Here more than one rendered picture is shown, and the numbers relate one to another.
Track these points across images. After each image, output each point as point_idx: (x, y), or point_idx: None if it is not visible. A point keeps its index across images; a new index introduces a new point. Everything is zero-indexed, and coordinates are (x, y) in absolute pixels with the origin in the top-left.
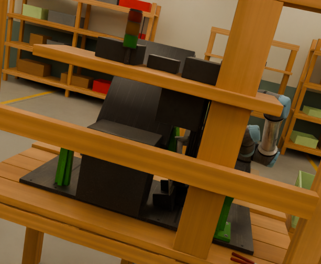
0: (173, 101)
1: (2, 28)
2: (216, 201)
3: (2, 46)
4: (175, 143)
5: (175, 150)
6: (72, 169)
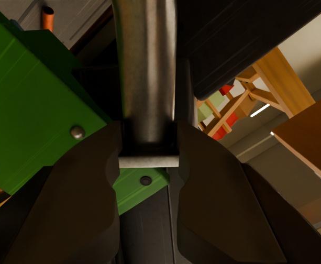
0: None
1: (294, 107)
2: None
3: (282, 93)
4: (104, 118)
5: (70, 85)
6: (103, 4)
